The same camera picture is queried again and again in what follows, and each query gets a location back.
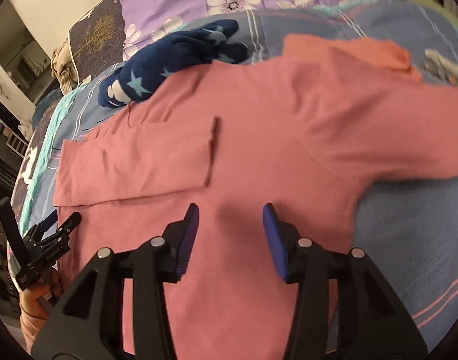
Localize person's left hand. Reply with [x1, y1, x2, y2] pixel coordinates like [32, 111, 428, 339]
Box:
[20, 268, 64, 320]

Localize navy star fleece blanket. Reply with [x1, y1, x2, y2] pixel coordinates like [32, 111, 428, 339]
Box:
[98, 19, 249, 109]

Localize dark tree-print pillow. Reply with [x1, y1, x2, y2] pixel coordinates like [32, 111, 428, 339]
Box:
[68, 0, 126, 83]

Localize peach fleece sleeve forearm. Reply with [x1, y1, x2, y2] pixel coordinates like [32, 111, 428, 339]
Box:
[20, 311, 47, 352]

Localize dark unicorn print bedsheet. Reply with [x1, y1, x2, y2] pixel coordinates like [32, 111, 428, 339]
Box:
[11, 89, 63, 221]

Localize pink long-sleeve shirt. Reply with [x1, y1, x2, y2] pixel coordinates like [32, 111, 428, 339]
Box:
[53, 50, 458, 359]

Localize beige grey folded clothes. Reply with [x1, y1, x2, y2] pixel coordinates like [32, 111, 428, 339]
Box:
[424, 49, 458, 86]

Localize beige knitted garment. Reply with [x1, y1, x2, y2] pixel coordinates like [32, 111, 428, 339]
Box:
[51, 39, 78, 95]

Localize folded orange garment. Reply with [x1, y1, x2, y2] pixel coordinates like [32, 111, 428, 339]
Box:
[282, 33, 423, 82]

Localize green pillow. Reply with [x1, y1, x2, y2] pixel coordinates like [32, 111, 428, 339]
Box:
[410, 0, 458, 27]

